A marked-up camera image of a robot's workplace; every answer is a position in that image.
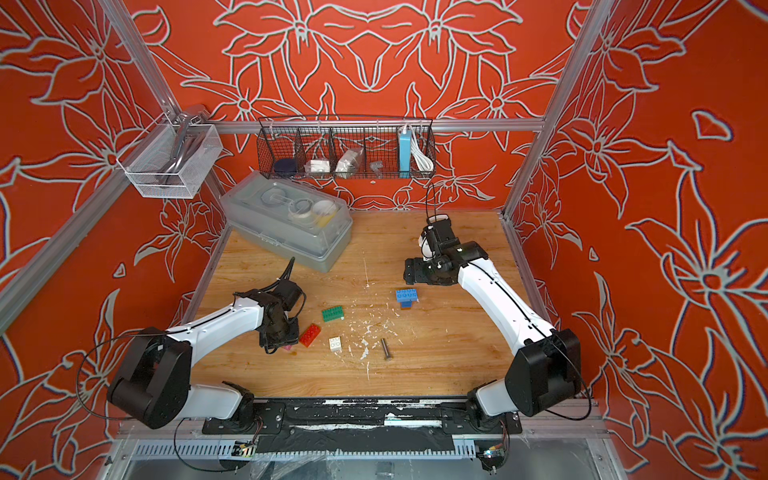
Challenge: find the green 2x4 lego brick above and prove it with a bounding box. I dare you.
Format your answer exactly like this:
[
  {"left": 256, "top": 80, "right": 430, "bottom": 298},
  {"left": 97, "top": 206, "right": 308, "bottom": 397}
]
[{"left": 321, "top": 306, "right": 345, "bottom": 322}]

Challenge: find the light blue 2x4 lego brick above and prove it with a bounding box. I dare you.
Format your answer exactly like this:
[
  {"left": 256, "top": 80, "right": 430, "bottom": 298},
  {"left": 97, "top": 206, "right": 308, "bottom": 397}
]
[{"left": 395, "top": 288, "right": 418, "bottom": 303}]

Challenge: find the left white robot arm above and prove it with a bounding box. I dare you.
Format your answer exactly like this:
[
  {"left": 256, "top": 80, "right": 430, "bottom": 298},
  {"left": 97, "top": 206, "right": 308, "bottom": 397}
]
[{"left": 107, "top": 279, "right": 306, "bottom": 431}]

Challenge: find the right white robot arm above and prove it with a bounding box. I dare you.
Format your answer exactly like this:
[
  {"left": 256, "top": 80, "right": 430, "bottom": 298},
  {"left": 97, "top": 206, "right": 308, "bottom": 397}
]
[{"left": 403, "top": 215, "right": 583, "bottom": 417}]

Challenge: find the red 2x4 lego brick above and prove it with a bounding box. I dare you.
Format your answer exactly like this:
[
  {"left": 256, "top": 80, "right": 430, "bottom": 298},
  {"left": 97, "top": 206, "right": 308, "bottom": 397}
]
[{"left": 299, "top": 324, "right": 322, "bottom": 348}]

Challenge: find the white 2x2 lego brick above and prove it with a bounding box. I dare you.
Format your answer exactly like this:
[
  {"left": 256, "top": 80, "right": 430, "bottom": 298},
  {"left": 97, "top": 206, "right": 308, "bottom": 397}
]
[{"left": 329, "top": 337, "right": 342, "bottom": 353}]

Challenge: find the grey lidded plastic box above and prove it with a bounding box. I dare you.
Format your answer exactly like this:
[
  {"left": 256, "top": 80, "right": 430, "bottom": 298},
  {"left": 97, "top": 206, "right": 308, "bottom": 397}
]
[{"left": 221, "top": 172, "right": 353, "bottom": 273}]

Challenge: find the steel hex bolt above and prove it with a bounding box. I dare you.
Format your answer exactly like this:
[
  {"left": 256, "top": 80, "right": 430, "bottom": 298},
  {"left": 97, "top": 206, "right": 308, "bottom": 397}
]
[{"left": 380, "top": 338, "right": 393, "bottom": 361}]

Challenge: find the light blue box in basket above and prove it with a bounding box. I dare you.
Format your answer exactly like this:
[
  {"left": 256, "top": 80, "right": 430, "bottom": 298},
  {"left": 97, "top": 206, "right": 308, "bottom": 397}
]
[{"left": 398, "top": 130, "right": 412, "bottom": 179}]

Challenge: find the clear bag in basket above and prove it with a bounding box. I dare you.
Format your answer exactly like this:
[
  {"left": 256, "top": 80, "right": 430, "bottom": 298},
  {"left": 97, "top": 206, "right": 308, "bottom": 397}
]
[{"left": 334, "top": 147, "right": 364, "bottom": 179}]

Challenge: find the dark round jar in basket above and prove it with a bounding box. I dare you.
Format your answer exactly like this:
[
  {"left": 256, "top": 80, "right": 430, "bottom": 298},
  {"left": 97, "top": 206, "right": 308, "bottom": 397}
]
[{"left": 273, "top": 157, "right": 298, "bottom": 178}]

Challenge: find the white packet in basket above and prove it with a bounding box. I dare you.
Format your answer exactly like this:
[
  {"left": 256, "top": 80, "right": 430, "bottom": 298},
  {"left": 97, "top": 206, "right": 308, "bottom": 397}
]
[{"left": 304, "top": 158, "right": 332, "bottom": 176}]

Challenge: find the white cable in basket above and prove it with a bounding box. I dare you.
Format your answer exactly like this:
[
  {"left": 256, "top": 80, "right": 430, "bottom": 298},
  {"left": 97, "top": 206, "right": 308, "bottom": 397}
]
[{"left": 410, "top": 128, "right": 434, "bottom": 176}]

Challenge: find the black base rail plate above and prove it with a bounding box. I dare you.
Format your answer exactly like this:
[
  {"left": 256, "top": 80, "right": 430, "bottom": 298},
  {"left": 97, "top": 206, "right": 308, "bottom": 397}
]
[{"left": 202, "top": 396, "right": 522, "bottom": 451}]

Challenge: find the white slotted cable duct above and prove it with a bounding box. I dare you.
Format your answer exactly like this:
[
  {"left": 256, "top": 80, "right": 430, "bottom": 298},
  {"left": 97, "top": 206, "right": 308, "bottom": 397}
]
[{"left": 130, "top": 439, "right": 477, "bottom": 462}]

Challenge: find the black wire basket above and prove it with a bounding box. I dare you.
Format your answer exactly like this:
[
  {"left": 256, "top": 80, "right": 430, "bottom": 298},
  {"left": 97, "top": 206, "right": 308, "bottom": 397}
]
[{"left": 256, "top": 115, "right": 437, "bottom": 180}]

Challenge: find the clear plastic wall bin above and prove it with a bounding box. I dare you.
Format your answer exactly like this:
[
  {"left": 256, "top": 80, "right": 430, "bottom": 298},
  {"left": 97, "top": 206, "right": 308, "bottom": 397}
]
[{"left": 118, "top": 121, "right": 223, "bottom": 200}]

